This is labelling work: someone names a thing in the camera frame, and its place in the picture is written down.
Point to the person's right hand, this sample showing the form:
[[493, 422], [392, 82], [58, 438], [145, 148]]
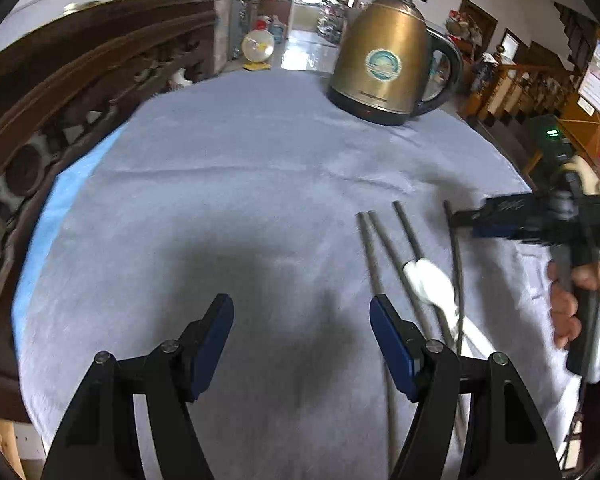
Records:
[[563, 306]]

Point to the white floor fan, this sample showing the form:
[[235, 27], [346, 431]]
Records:
[[257, 48]]

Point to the gold electric kettle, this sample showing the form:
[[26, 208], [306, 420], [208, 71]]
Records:
[[384, 64]]

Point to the dark carved wooden sideboard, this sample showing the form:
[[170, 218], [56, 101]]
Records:
[[63, 88]]

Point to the dark chopstick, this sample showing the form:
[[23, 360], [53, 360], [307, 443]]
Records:
[[408, 230], [460, 409], [376, 288], [458, 278], [393, 256]]

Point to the wooden stair railing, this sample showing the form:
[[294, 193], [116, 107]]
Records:
[[503, 92]]

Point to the grey table cloth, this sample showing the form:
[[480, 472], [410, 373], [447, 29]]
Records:
[[248, 185]]

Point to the white ceramic spoon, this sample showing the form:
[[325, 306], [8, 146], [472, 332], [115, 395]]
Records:
[[434, 287]]

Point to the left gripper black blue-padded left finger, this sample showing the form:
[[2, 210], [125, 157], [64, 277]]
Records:
[[97, 437]]

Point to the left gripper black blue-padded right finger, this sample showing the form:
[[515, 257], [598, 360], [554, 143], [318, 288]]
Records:
[[506, 437]]

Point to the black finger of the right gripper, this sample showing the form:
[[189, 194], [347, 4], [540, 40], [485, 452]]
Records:
[[515, 217]]

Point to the blue under cloth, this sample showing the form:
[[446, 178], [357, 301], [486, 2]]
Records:
[[65, 188]]

